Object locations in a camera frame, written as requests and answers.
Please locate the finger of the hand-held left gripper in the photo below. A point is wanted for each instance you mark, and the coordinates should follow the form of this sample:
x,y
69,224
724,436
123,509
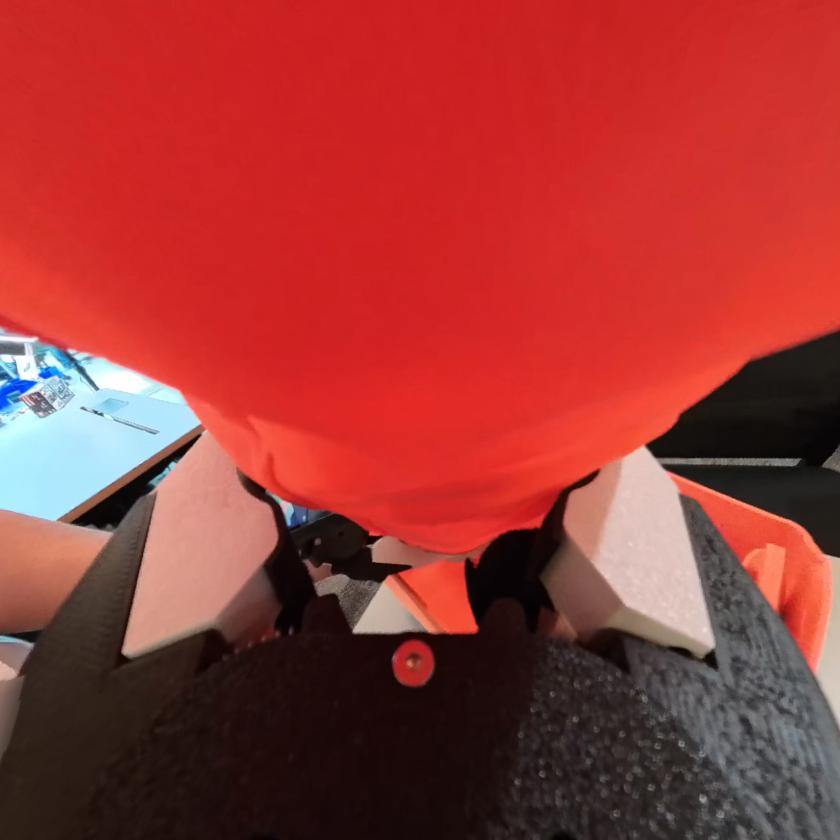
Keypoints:
x,y
400,552
388,617

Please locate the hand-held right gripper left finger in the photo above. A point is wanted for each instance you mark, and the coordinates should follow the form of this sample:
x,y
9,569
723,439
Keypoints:
x,y
197,558

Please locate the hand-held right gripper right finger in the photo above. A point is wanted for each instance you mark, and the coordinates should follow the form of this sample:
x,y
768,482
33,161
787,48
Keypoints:
x,y
630,558

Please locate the red cloth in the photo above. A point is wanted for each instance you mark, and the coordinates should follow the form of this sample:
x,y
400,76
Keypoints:
x,y
420,229

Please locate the person's left forearm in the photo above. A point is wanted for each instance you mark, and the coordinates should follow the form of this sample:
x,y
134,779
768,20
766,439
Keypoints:
x,y
46,571

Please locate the white desk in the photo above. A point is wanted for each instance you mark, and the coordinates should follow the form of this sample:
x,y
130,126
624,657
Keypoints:
x,y
59,459

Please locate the grey flat panel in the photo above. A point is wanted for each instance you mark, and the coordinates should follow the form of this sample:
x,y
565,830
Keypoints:
x,y
121,410

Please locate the black furniture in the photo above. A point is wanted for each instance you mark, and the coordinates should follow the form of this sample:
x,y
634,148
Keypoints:
x,y
761,407

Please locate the black red box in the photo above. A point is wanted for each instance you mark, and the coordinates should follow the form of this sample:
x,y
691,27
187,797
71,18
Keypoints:
x,y
46,398

